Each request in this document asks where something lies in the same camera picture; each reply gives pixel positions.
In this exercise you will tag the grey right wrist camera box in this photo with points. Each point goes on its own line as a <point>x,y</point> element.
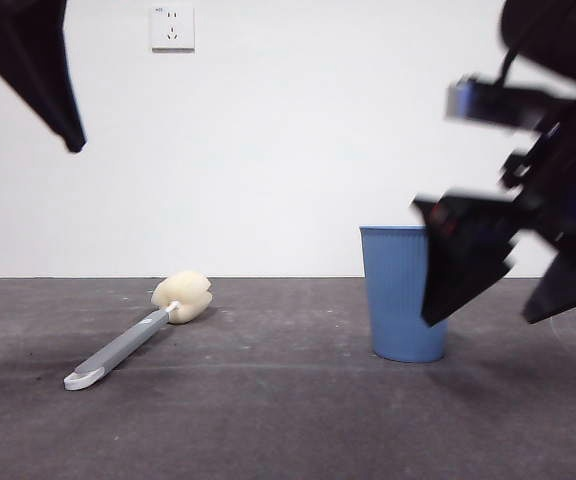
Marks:
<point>493,107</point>

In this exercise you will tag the blue ribbed plastic cup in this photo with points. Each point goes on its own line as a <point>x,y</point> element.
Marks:
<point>393,300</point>

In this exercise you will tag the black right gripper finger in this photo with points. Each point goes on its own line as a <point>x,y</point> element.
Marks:
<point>458,275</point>
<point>573,285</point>

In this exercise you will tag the white wall socket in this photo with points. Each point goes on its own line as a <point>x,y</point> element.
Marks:
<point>173,29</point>

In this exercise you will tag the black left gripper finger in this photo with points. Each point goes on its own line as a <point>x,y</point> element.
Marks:
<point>33,65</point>

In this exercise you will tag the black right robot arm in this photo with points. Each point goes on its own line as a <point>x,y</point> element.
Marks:
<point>558,30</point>

